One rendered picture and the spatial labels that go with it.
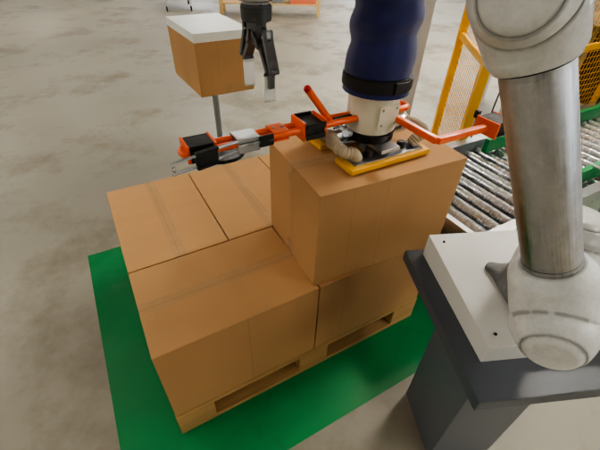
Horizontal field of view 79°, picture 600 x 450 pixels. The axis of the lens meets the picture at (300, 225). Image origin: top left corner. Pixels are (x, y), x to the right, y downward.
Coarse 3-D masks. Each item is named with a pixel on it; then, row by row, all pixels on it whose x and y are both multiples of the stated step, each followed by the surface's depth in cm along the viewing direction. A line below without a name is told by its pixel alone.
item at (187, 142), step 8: (192, 136) 101; (200, 136) 101; (208, 136) 102; (184, 144) 97; (192, 144) 98; (200, 144) 98; (208, 144) 98; (216, 144) 99; (192, 152) 97; (192, 160) 98
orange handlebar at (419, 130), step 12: (408, 108) 128; (336, 120) 116; (348, 120) 118; (396, 120) 120; (408, 120) 118; (264, 132) 109; (276, 132) 107; (288, 132) 109; (300, 132) 111; (420, 132) 112; (456, 132) 111; (468, 132) 113; (480, 132) 116; (180, 156) 98
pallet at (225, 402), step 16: (384, 320) 186; (400, 320) 188; (352, 336) 178; (368, 336) 179; (320, 352) 163; (336, 352) 172; (288, 368) 165; (304, 368) 165; (256, 384) 158; (272, 384) 159; (224, 400) 153; (240, 400) 153; (192, 416) 140; (208, 416) 146
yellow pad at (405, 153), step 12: (396, 144) 127; (408, 144) 130; (420, 144) 131; (372, 156) 122; (384, 156) 122; (396, 156) 124; (408, 156) 125; (348, 168) 117; (360, 168) 117; (372, 168) 119
